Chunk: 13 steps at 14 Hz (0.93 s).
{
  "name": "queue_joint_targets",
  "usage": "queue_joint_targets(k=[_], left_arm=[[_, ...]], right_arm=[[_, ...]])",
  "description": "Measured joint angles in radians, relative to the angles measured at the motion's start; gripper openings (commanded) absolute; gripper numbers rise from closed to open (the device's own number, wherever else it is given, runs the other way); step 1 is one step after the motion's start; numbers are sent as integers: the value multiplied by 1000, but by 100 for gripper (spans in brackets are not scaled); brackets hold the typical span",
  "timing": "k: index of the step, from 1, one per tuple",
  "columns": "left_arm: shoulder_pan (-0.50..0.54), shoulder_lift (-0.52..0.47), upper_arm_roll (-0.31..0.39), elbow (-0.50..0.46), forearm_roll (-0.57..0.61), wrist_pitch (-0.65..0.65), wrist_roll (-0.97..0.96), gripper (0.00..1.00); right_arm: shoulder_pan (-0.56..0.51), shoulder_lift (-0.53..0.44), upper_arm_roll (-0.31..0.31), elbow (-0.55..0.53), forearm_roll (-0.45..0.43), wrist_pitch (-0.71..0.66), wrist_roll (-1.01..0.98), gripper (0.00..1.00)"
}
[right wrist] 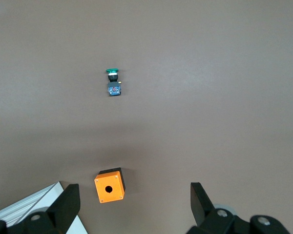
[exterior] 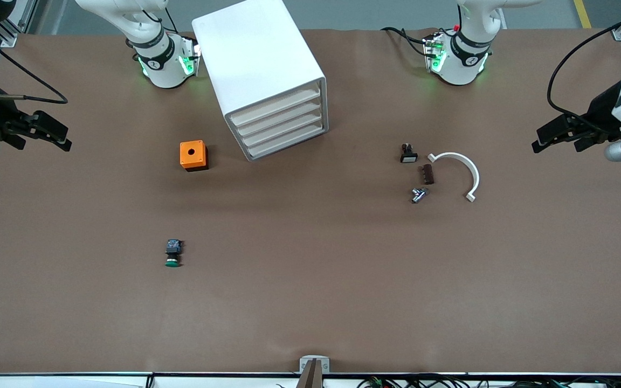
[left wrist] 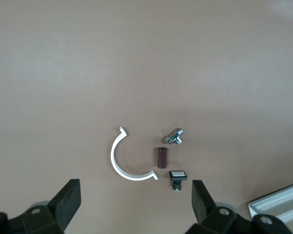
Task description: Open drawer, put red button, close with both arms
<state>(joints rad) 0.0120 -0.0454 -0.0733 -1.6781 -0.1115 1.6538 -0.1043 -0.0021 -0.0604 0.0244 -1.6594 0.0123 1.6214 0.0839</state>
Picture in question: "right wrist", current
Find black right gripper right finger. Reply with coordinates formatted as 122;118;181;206
183;182;290;234

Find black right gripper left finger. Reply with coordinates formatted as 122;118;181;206
0;183;81;234

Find green mushroom push button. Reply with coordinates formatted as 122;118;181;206
105;67;123;98

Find orange box with hole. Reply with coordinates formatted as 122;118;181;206
94;167;126;204

